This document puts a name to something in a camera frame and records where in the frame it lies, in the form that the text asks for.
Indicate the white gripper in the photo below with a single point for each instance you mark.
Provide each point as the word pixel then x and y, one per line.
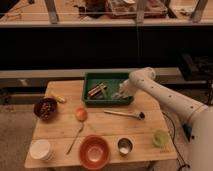
pixel 125 89

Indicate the grey towel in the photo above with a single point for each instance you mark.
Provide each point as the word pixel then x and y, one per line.
pixel 116 96

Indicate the green plastic tray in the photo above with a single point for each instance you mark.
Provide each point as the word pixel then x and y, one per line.
pixel 112 81

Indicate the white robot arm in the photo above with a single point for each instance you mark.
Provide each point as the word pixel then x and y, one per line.
pixel 194 113

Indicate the green marker in tray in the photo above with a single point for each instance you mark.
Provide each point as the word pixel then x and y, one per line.
pixel 104 92

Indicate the striped sponge block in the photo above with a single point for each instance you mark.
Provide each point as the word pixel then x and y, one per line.
pixel 96 90

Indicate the red apple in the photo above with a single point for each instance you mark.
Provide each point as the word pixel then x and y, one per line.
pixel 81 114

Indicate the metal spoon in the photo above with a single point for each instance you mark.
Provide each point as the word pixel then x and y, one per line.
pixel 75 138

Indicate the small metal cup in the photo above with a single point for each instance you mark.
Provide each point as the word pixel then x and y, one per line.
pixel 125 146

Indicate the green plastic cup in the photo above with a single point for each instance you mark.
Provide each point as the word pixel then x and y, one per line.
pixel 160 138

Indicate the yellow banana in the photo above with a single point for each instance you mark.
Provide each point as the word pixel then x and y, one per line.
pixel 58 98

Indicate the orange plastic bowl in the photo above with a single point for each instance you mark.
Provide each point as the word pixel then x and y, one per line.
pixel 94 152

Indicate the blue foot pedal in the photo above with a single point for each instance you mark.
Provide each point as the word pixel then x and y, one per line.
pixel 187 131

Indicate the dark bowl with nuts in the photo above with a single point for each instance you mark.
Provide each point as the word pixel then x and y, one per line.
pixel 45 108

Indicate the stack of white bowls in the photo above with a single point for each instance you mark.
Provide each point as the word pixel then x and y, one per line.
pixel 41 150

